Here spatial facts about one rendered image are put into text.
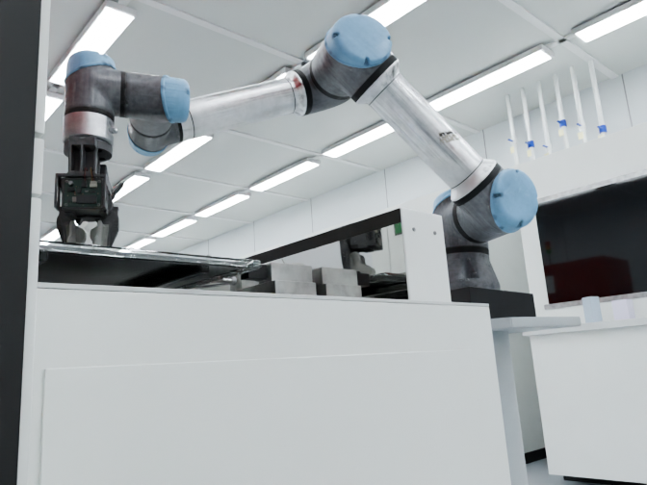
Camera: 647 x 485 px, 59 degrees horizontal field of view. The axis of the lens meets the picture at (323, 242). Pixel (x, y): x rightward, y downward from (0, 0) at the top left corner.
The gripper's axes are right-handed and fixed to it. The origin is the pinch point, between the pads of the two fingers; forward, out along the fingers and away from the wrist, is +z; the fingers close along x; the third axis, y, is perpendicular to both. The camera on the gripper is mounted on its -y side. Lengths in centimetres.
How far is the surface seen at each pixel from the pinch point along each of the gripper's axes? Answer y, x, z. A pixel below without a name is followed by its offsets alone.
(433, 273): 18, 49, 4
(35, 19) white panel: 69, 10, 2
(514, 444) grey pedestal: -14, 77, 33
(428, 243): 18, 49, 0
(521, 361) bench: -295, 248, 20
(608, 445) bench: -186, 228, 65
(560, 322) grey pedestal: -10, 87, 11
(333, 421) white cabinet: 36, 29, 22
